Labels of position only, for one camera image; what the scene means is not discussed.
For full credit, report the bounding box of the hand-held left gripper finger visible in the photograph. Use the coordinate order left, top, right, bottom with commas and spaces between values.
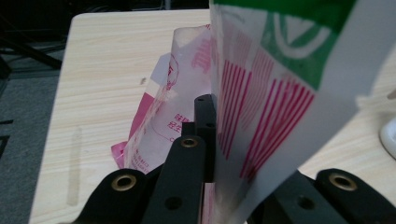
181, 94, 218, 184

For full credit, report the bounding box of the pink and green plastic bag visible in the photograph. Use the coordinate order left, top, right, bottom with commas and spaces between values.
110, 0, 396, 224

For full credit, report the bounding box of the clear jar with white powder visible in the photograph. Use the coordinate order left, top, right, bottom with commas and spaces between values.
378, 89, 396, 161

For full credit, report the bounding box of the black metal stand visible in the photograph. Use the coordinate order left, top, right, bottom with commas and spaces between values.
0, 29, 64, 71

